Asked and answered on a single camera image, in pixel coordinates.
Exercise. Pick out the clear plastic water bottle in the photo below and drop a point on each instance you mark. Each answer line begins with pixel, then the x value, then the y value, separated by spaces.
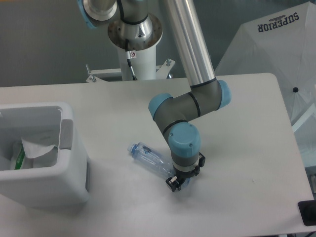
pixel 152 160

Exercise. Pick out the white plastic trash can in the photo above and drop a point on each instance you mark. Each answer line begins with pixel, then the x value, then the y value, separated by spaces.
pixel 59 177

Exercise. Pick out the black device at table corner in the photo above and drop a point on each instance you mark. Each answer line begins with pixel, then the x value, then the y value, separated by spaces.
pixel 308 212

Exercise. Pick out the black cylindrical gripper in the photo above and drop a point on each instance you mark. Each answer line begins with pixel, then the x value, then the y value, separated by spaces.
pixel 175 182

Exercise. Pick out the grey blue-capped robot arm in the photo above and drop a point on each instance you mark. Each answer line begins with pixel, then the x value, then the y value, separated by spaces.
pixel 135 32

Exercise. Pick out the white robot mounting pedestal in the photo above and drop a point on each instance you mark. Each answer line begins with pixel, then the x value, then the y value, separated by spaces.
pixel 142 61

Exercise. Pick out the green white trash in bin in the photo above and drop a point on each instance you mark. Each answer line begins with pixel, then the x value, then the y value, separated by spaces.
pixel 18 160

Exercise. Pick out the white umbrella with SUPERIOR print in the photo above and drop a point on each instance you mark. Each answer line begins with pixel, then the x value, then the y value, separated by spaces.
pixel 283 44

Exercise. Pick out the clear plastic wrapper with barcode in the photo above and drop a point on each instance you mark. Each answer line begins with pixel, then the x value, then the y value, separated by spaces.
pixel 35 147

